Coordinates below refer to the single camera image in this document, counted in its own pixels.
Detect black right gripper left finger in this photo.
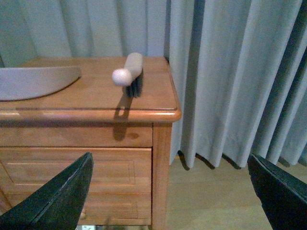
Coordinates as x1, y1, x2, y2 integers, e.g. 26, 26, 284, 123
0, 152, 94, 230

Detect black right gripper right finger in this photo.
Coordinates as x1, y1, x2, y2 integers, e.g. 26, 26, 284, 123
248, 154, 307, 230

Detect beige plastic dustpan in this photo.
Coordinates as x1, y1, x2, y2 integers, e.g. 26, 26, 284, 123
0, 66, 81, 101

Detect wooden nightstand cabinet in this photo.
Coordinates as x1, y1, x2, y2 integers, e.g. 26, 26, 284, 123
0, 57, 181, 230

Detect light grey curtain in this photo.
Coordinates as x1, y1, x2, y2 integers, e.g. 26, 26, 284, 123
0, 0, 307, 167

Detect beige hand brush black bristles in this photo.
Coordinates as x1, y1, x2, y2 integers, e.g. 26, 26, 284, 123
112, 53, 143, 98

